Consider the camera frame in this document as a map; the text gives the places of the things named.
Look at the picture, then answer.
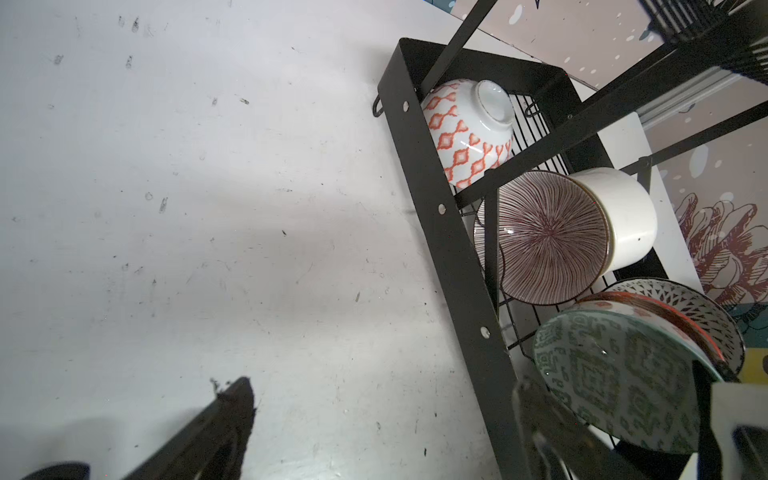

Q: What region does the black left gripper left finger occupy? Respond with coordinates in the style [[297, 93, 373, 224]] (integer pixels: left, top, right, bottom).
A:
[[127, 377, 257, 479]]

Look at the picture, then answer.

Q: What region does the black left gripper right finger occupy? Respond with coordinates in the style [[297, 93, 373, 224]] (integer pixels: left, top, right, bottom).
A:
[[512, 377, 644, 479]]

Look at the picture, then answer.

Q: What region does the green geometric pattern bowl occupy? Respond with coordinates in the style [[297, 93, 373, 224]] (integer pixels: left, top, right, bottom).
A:
[[533, 298, 716, 454]]

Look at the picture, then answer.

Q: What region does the white maroon sunburst bowl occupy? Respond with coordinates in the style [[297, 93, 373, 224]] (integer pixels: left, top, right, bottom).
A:
[[606, 277, 746, 374]]

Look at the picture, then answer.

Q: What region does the pink ribbed bowl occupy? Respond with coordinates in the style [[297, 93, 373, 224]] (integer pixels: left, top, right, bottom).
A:
[[498, 170, 613, 305]]

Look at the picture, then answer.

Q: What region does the white ceramic bowl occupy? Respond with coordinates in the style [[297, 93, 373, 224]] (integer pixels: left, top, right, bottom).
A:
[[570, 167, 658, 271]]

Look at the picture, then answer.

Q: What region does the white red patterned bowl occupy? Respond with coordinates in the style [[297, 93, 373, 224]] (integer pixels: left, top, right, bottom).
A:
[[421, 79, 515, 190]]

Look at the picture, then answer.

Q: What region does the yellow cup holder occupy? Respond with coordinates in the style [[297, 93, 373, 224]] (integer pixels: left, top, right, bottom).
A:
[[738, 348, 768, 385]]

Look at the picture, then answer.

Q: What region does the black wire dish rack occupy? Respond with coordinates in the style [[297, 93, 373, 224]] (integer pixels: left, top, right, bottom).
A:
[[371, 0, 768, 480]]

